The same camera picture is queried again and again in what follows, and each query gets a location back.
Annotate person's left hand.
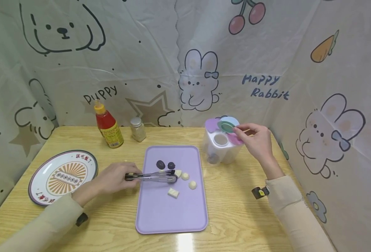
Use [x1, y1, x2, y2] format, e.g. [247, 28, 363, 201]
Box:
[72, 162, 143, 207]

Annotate person's right hand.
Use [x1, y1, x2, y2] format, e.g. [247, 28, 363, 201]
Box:
[233, 122, 286, 181]

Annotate white seasoning box coloured lids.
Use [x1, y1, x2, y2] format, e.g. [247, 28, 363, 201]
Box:
[202, 116, 245, 165]

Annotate black and silver tongs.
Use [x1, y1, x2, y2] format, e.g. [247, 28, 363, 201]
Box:
[125, 169, 178, 183]

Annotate person's left forearm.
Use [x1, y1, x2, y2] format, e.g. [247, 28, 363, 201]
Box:
[0, 194, 85, 252]

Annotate person's right forearm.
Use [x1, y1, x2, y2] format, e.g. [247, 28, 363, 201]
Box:
[265, 175, 337, 252]

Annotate glass shaker jar silver lid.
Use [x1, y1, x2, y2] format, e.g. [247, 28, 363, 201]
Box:
[129, 117, 147, 142]

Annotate red sauce bottle yellow cap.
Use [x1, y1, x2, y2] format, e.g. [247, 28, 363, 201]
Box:
[94, 100, 125, 149]

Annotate black wrist band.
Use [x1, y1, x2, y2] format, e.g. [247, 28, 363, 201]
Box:
[252, 187, 270, 200]
[75, 212, 89, 227]

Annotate purple rectangular tray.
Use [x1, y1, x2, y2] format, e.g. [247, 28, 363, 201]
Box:
[135, 146, 209, 235]

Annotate round patterned plate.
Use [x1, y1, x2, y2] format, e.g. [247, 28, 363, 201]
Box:
[28, 150, 98, 207]

